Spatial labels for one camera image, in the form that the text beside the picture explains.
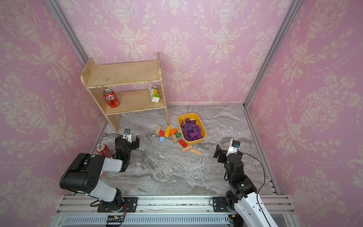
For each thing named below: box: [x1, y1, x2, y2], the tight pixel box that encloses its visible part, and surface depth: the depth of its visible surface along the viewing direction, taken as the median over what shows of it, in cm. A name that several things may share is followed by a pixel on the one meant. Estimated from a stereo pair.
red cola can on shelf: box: [103, 88, 121, 108], surface depth 86 cm
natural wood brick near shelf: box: [155, 125, 162, 135], surface depth 107 cm
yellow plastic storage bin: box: [177, 112, 207, 145], surface depth 102 cm
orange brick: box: [169, 127, 179, 136], surface depth 105 cm
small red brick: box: [178, 139, 188, 149], surface depth 98 cm
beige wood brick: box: [171, 133, 179, 144], surface depth 100 cm
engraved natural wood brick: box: [190, 148, 203, 156], surface depth 94 cm
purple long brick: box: [189, 131, 199, 139], surface depth 100 cm
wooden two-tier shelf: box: [80, 52, 170, 133], surface depth 83 cm
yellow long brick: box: [164, 126, 172, 139], surface depth 105 cm
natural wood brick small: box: [181, 144, 193, 153], surface depth 96 cm
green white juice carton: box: [148, 85, 161, 103], surface depth 94 cm
